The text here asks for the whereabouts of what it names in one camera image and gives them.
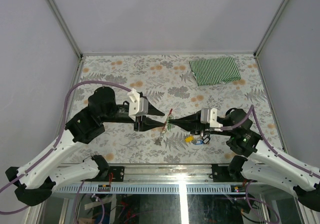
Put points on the aluminium front rail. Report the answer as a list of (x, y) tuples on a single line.
[(166, 173)]

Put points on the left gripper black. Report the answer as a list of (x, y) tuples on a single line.
[(147, 124)]

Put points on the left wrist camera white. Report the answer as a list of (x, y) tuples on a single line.
[(138, 105)]

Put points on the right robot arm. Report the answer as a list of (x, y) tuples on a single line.
[(256, 159)]

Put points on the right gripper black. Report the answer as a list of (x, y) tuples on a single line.
[(191, 123)]

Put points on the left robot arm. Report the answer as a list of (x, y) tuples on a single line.
[(38, 179)]

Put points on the white slotted cable duct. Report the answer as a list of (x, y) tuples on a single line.
[(121, 188)]

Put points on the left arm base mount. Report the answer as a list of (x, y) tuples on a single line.
[(115, 174)]

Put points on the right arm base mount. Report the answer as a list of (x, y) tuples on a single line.
[(222, 172)]

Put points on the metal key holder red handle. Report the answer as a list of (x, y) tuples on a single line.
[(158, 141)]

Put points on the black key tag lower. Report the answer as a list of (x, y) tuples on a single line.
[(205, 140)]

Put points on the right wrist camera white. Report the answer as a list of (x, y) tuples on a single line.
[(209, 117)]

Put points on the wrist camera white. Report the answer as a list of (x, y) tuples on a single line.
[(138, 105), (209, 117)]

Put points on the green white striped cloth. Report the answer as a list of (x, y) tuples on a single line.
[(215, 71)]

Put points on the yellow key tag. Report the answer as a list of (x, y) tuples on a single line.
[(189, 139)]

